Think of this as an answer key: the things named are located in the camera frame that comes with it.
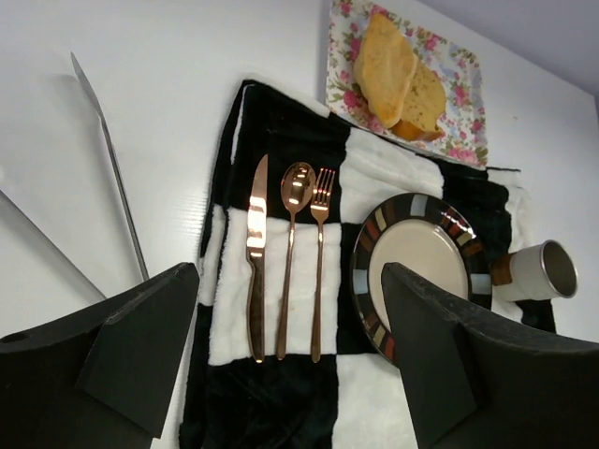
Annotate brown crusted bread slice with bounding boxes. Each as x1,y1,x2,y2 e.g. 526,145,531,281
390,62,446,141

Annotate copper spoon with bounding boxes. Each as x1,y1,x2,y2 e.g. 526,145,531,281
275,162,315,360

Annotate white mug with metal interior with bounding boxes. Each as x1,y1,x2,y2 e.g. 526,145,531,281
490,239,577,302

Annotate floral rectangular tray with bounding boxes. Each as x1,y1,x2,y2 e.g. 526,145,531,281
326,1,488,167

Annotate copper knife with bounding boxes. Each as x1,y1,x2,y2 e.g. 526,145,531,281
246,154,268,363

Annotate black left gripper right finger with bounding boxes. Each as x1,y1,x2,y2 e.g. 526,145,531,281
381,263,598,448

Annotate black white checkered cloth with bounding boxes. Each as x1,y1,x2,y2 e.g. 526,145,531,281
179,80,532,448

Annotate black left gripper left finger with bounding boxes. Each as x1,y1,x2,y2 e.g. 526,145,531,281
1,263,199,448

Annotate light yellow bread slice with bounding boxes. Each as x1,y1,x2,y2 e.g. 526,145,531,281
354,13,418,129

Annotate round plate with patterned rim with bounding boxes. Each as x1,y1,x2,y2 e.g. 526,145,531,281
350,193,492,366

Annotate silver metal tongs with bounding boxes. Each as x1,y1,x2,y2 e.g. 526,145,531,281
1,53,148,297

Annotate copper fork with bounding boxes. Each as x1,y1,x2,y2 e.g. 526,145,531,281
310,168,336,363

